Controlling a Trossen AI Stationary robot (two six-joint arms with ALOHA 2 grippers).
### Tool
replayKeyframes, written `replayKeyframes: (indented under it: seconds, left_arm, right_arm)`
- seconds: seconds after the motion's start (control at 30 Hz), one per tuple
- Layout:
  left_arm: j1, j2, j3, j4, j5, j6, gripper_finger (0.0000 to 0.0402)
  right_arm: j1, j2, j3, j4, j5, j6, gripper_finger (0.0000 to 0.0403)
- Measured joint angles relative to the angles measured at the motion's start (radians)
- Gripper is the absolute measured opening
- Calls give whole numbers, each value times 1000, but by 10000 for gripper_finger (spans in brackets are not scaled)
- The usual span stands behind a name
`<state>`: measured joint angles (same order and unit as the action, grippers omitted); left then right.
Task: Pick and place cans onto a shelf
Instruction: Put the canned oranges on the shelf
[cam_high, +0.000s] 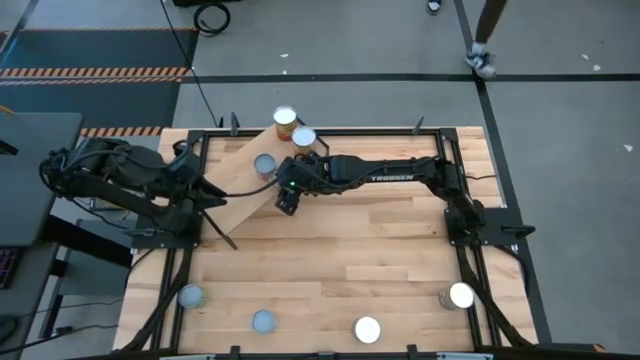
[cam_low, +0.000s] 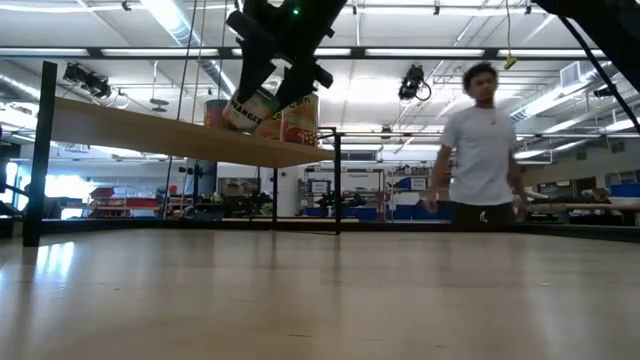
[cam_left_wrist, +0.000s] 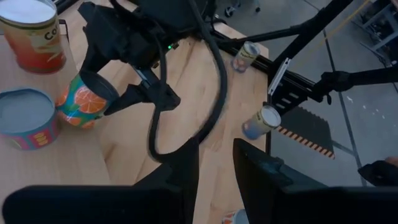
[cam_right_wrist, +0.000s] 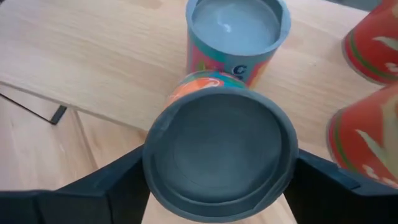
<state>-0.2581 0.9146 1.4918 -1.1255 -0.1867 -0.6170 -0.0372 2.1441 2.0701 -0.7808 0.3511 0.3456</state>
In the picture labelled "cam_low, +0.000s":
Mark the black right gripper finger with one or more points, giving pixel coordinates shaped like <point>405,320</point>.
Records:
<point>257,70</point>
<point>302,80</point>

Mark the oranges can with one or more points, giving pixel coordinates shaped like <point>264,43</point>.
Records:
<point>250,115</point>

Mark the teal and pink can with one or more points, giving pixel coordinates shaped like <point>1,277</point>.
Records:
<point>214,116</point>

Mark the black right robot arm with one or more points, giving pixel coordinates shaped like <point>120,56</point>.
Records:
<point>610,30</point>

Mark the wooden shelf with black legs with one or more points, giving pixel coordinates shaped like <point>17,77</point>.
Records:
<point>150,132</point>

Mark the black overhead light bar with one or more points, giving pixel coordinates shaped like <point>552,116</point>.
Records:
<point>160,52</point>

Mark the blue storage bins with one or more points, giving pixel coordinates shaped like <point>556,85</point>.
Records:
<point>410,212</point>

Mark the black ceiling spotlights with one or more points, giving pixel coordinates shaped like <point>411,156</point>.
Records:
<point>85,80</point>

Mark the red cart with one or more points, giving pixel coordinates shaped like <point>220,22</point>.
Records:
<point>125,203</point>

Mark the person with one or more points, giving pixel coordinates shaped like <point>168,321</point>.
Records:
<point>482,155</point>

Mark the white vent grille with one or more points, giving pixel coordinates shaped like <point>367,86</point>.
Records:
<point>570,75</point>

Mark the wooden bench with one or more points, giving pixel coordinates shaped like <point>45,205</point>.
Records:
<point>575,206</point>

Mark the blue storage bin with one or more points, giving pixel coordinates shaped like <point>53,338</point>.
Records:
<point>625,190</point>

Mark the silver ventilation duct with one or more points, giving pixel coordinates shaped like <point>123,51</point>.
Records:
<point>550,102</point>
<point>175,25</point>

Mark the black ceiling camera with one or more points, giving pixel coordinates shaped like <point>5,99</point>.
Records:
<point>412,85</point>

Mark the black table frame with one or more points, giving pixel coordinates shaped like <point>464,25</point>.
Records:
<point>150,226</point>

